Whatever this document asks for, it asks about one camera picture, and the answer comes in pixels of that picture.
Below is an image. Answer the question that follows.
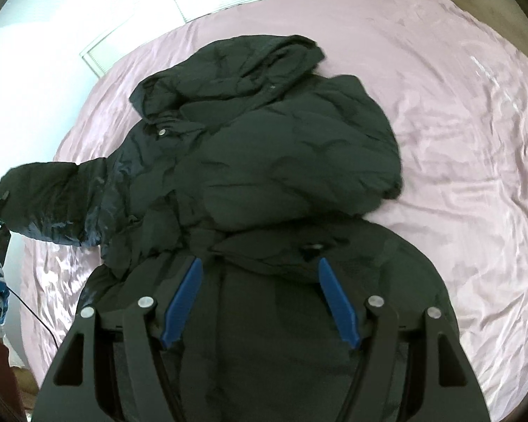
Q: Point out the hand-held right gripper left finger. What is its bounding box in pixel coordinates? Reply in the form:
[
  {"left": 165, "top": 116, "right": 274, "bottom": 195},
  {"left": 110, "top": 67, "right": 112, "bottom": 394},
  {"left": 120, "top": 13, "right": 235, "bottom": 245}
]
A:
[{"left": 33, "top": 257, "right": 203, "bottom": 422}]

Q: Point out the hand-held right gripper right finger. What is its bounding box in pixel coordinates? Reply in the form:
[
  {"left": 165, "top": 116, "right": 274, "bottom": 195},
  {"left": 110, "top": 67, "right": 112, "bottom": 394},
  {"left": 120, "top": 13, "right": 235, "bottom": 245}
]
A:
[{"left": 318, "top": 258, "right": 490, "bottom": 422}]

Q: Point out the black hooded puffer jacket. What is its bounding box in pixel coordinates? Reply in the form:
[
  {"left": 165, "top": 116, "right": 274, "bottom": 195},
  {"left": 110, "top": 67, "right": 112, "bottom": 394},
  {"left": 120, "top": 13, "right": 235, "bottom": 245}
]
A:
[{"left": 0, "top": 34, "right": 460, "bottom": 422}]

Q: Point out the person's left forearm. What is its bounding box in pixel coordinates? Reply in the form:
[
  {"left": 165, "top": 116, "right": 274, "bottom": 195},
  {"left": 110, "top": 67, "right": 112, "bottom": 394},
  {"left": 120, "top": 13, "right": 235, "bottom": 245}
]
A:
[{"left": 0, "top": 331, "right": 29, "bottom": 422}]

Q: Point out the pink bed sheet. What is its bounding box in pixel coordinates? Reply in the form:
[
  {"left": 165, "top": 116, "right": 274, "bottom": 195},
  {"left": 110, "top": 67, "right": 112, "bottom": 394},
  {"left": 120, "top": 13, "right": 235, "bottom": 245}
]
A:
[{"left": 20, "top": 0, "right": 528, "bottom": 409}]

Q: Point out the thin black cable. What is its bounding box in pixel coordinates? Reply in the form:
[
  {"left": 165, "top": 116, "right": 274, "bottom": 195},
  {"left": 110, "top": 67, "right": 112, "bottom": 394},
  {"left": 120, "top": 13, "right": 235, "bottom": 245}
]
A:
[{"left": 2, "top": 286, "right": 61, "bottom": 353}]

